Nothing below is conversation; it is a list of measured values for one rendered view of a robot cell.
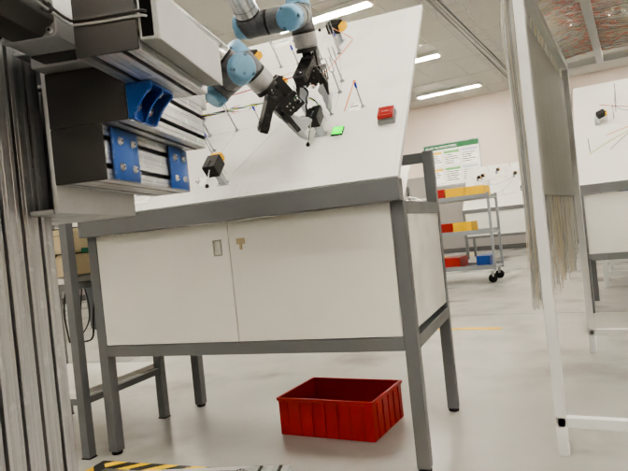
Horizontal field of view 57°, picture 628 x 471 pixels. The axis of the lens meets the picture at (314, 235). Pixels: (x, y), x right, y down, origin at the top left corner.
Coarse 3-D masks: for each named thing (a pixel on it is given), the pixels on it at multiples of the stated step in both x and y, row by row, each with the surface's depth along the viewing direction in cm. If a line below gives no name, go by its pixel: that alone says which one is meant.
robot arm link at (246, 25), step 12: (228, 0) 166; (240, 0) 165; (252, 0) 168; (240, 12) 169; (252, 12) 170; (264, 12) 173; (240, 24) 174; (252, 24) 173; (264, 24) 173; (240, 36) 177; (252, 36) 177
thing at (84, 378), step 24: (72, 240) 213; (72, 264) 212; (72, 288) 211; (72, 312) 211; (72, 336) 211; (72, 360) 212; (72, 384) 228; (96, 384) 223; (120, 384) 229; (72, 408) 275; (168, 408) 255
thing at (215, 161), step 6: (210, 156) 189; (216, 156) 188; (210, 162) 186; (216, 162) 186; (222, 162) 190; (204, 168) 186; (210, 168) 185; (216, 168) 186; (222, 168) 189; (210, 174) 187; (216, 174) 187; (222, 174) 192; (222, 180) 191; (228, 180) 193
